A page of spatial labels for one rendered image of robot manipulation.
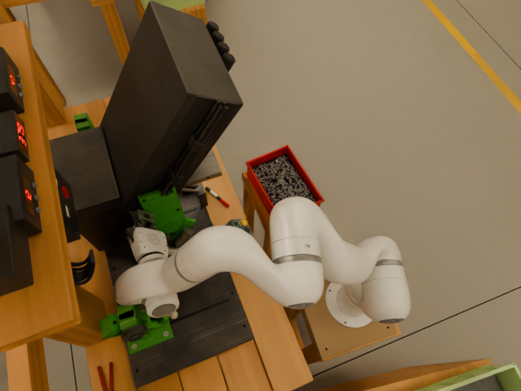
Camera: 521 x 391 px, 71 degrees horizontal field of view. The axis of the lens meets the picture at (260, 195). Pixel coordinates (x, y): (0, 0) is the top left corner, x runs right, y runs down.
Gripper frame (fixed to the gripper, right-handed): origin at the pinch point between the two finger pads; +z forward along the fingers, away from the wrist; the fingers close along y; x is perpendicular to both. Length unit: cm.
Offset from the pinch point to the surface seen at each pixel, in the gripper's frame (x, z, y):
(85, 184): 3.7, 15.8, 15.2
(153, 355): 35.8, -25.3, -18.5
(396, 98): -82, 124, -210
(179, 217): -3.0, 2.7, -12.3
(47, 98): 15, 80, 22
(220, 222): 2.1, 12.0, -37.8
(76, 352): 131, 28, -34
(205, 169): -15.7, 17.4, -19.7
